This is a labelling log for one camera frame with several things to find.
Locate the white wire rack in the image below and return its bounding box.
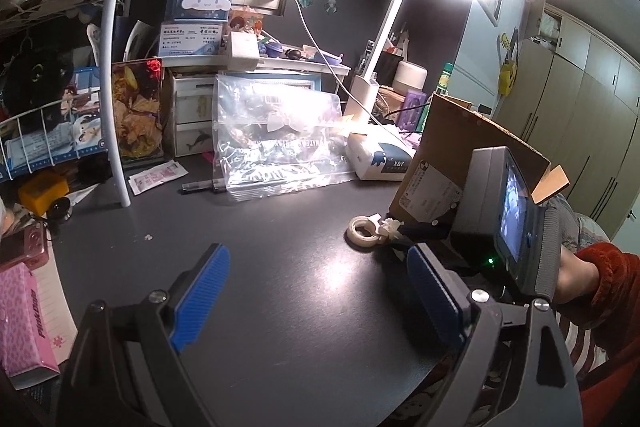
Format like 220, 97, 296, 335
0, 0, 151, 208

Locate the black pen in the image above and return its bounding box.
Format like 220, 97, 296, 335
181, 181, 228, 194

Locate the black round lens cap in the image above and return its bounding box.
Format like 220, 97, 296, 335
49, 197, 73, 222

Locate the green glass bottle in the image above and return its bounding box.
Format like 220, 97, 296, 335
435, 63, 455, 95

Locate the pink leopard tissue pack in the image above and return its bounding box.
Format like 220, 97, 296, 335
0, 264, 62, 390

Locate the pink compact camera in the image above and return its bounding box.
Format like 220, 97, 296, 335
0, 221, 50, 272

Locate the yellow box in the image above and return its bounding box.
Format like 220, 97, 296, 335
17, 172, 71, 218

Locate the white tissue pack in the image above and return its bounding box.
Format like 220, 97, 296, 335
346, 130, 416, 182

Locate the white drawer unit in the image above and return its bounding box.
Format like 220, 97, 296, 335
165, 56, 352, 158

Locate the purple box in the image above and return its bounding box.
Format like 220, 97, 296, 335
400, 90, 428, 130

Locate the white flower hair clip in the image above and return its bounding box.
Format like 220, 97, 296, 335
378, 217, 403, 240

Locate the white humidifier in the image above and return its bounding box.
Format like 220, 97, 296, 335
392, 61, 428, 95

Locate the clear acrylic picture stand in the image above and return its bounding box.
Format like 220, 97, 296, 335
111, 60, 166, 163

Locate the white labelled box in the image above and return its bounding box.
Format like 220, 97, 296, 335
160, 22, 223, 57

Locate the pink and white sachet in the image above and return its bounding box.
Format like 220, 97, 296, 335
129, 160, 188, 194

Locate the small cartoon figure box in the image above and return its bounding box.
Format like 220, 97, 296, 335
229, 7, 265, 35

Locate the beige wardrobe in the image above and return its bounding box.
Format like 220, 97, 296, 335
500, 0, 640, 258

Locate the clear plastic zip bag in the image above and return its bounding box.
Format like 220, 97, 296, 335
212, 74, 363, 203

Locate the framed wall picture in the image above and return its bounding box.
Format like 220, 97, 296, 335
480, 0, 505, 27

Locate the brown cardboard box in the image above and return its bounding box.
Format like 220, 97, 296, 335
389, 93, 571, 233

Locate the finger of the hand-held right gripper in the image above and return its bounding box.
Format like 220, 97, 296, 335
387, 219, 463, 258

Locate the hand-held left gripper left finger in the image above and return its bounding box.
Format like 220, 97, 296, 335
54, 243, 231, 427

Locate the white charger cable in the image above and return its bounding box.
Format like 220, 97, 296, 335
282, 0, 361, 123

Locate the black pen holder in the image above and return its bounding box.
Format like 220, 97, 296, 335
372, 52, 406, 85

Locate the white tape roll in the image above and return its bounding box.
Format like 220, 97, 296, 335
347, 216, 386, 250

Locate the white desk lamp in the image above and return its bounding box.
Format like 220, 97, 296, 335
345, 0, 506, 125

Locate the person's right forearm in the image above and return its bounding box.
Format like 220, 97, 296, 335
554, 241, 640, 390

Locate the person's striped clothing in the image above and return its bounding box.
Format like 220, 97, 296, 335
562, 319, 615, 382

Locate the lined note paper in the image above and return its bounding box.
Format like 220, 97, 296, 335
30, 257, 81, 365

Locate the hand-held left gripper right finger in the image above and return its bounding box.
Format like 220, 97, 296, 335
406, 243, 585, 427

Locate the black plush toy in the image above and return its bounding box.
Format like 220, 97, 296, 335
0, 50, 76, 133

